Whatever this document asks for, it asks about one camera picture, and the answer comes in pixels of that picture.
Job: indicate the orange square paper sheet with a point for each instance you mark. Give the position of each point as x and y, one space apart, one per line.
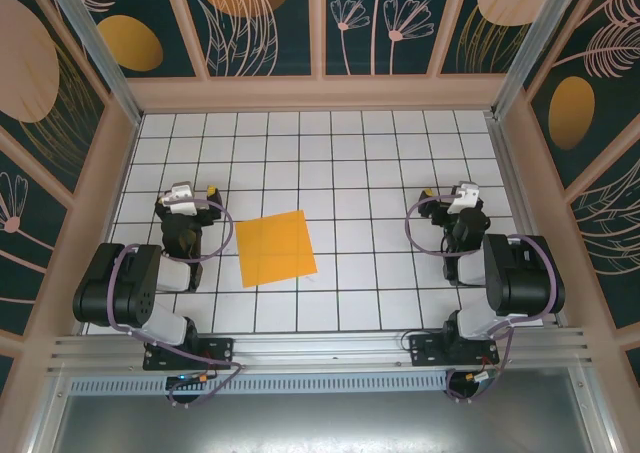
275 248

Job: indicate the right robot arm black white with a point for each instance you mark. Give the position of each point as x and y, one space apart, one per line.
525 283

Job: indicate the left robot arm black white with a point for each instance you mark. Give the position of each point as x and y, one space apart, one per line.
110 293

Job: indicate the grey metal sheet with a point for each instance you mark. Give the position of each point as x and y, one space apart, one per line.
320 423

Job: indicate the aluminium side rail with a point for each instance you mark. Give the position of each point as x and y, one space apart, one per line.
515 183

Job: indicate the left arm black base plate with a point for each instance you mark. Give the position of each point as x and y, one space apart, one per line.
222 348

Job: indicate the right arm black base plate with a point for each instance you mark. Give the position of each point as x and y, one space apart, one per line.
425 350

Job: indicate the aluminium frame post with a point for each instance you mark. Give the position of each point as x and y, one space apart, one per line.
102 58
533 43

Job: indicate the aluminium mounting rail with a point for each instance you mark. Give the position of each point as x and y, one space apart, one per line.
320 348

